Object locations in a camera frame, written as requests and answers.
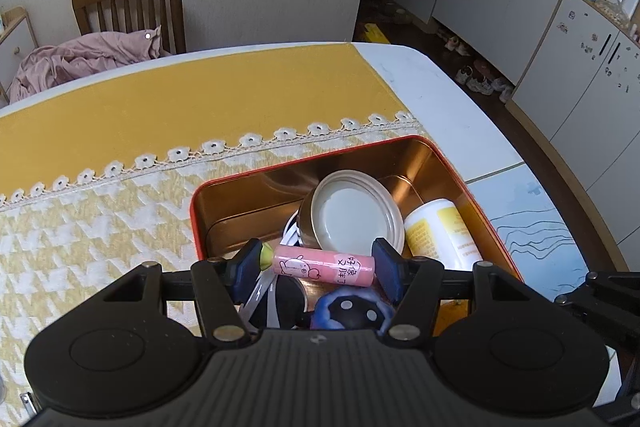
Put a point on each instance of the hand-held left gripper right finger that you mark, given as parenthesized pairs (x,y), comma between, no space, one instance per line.
(387,267)

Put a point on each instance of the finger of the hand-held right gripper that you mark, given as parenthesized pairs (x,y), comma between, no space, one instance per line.
(615,322)
(610,287)

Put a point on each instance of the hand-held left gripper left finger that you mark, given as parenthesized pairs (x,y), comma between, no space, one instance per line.
(245,264)

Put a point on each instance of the pink lip balm tube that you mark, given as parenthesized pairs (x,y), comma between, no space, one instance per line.
(325,264)

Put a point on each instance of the red tin box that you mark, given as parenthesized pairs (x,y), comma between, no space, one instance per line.
(250,197)

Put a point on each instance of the round gold tin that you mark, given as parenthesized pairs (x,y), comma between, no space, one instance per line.
(350,207)

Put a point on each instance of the blue black round object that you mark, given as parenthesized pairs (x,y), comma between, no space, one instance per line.
(345,312)

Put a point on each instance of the white yellow bottle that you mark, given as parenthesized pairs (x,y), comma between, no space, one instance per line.
(440,227)

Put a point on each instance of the pale marbled table mat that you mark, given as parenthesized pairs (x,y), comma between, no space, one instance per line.
(540,227)

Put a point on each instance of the yellow white houndstooth mat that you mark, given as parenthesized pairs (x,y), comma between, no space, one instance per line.
(100,247)

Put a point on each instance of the yellow tablecloth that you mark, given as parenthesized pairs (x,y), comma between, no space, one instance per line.
(200,97)

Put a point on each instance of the tall white cabinet with stickers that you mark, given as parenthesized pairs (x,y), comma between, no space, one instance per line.
(580,97)

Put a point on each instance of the group of shoes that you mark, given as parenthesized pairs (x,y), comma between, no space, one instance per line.
(482,83)

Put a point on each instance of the yellow floor object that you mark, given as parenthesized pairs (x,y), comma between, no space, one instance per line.
(376,33)

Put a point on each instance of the pink cloth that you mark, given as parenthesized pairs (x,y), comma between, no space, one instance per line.
(75,57)

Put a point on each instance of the wooden side cabinet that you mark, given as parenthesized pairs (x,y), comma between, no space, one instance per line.
(17,42)

